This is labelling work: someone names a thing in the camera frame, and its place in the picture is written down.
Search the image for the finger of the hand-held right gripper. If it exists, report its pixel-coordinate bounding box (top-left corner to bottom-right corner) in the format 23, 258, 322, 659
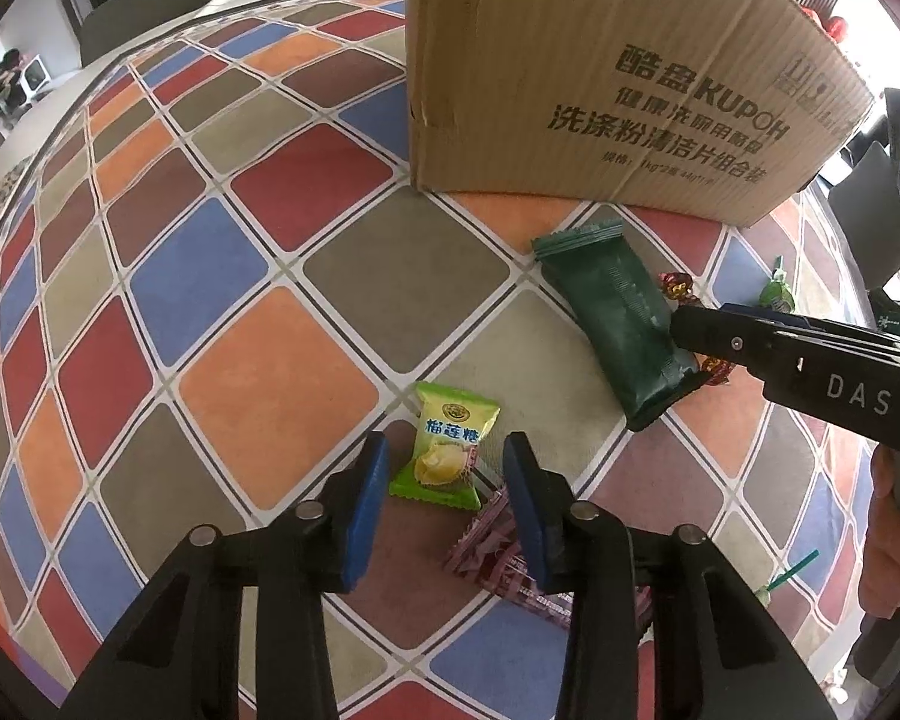
670, 304, 777, 391
724, 303, 900, 361

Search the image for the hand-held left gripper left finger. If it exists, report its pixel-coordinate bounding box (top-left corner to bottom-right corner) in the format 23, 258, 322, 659
58, 431, 389, 720

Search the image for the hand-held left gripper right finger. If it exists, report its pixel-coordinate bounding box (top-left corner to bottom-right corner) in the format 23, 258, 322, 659
502, 431, 833, 720

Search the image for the green candy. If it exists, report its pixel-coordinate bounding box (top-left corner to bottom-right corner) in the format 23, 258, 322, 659
756, 255, 797, 314

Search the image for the maroon snack packet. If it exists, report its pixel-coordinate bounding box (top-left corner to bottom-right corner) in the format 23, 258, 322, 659
444, 487, 650, 631

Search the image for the brown candy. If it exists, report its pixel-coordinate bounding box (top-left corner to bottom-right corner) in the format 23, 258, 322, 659
656, 270, 732, 388

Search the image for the light green candy packet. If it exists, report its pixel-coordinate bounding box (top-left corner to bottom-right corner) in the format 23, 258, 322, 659
388, 382, 501, 511

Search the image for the dark green snack packet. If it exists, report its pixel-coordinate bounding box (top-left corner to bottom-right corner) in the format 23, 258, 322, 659
531, 219, 710, 432

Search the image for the green lollipop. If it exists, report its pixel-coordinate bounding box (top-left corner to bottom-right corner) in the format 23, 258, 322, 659
754, 549, 820, 608

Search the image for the brown cardboard box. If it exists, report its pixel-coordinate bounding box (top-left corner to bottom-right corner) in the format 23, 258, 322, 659
405, 0, 876, 230

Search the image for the person's right hand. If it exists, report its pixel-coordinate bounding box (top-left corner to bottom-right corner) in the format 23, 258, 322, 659
861, 444, 900, 602

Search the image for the dark grey chair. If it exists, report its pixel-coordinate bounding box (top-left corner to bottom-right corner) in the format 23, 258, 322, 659
825, 139, 900, 295

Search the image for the colourful diamond pattern tablecloth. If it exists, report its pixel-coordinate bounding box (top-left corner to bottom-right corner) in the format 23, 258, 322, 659
0, 0, 900, 720

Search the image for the grey dining chair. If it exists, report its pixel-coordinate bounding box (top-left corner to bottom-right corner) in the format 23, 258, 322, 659
79, 0, 220, 70

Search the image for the small white cabinet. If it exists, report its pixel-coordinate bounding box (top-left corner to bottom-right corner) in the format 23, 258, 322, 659
21, 55, 51, 103

